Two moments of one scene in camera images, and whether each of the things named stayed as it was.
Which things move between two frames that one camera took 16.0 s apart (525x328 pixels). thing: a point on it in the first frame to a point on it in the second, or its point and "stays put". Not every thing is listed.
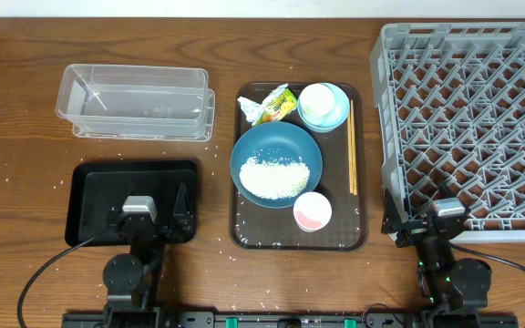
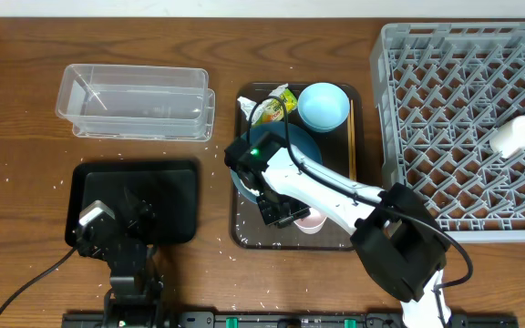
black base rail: (282, 319) stays put
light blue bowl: (324, 107) stays put
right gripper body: (414, 233) to (279, 208)
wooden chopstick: (354, 171) stays put
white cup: (316, 103) to (513, 137)
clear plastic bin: (133, 100) stays put
